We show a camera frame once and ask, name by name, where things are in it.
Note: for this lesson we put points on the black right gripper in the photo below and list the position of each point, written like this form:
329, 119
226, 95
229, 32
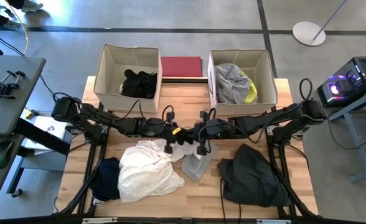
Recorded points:
215, 129

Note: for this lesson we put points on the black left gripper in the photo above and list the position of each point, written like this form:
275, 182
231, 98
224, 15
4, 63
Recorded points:
158, 127

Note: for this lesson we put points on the white smooth shirt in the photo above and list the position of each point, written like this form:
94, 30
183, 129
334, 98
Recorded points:
183, 151

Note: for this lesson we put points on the light grey fleece cloth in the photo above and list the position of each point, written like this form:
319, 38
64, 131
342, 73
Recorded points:
198, 166

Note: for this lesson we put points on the white lace garment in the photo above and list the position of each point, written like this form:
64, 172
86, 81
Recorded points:
145, 174

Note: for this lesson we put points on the black garment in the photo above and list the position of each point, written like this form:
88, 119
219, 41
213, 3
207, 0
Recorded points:
139, 84

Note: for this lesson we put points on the grey sweatshirt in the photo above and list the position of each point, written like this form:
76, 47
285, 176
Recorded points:
231, 82

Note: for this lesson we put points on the neon yellow garment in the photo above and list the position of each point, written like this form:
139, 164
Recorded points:
251, 91

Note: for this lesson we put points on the dark charcoal garment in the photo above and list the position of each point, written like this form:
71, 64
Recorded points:
251, 177

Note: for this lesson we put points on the navy blue garment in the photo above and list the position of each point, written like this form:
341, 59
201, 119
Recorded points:
106, 179

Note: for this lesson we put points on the beige fabric box with label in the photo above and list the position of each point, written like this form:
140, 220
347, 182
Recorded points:
264, 77

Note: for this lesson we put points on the beige fabric storage box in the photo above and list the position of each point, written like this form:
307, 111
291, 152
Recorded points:
108, 71

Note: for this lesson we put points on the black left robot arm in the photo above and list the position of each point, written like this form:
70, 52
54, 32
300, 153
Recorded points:
89, 113

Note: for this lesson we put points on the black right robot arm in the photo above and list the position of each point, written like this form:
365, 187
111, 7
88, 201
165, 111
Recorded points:
279, 116

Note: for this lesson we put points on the white cardboard box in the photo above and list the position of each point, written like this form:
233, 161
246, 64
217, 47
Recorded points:
43, 123

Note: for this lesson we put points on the small yellow object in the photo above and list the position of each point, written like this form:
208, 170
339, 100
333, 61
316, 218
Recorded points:
29, 114

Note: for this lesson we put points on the grey round-base stand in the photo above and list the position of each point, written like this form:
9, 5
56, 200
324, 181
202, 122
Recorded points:
307, 32

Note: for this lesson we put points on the black computer mouse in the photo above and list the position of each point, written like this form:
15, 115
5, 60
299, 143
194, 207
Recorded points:
2, 154

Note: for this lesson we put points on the black desk clamp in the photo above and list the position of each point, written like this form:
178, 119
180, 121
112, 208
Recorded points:
6, 88

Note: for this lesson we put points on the person's shoe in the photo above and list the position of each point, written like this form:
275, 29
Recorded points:
13, 26
32, 5

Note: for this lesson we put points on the black metal rig frame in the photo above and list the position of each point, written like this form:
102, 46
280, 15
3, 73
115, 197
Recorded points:
89, 177

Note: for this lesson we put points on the silver metal bracket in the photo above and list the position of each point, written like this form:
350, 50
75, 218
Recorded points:
99, 220
273, 221

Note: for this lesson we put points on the black desk leg frame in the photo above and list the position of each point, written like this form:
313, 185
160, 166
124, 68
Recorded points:
43, 138

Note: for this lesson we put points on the grey metal table frame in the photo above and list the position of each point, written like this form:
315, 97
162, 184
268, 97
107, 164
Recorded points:
357, 146

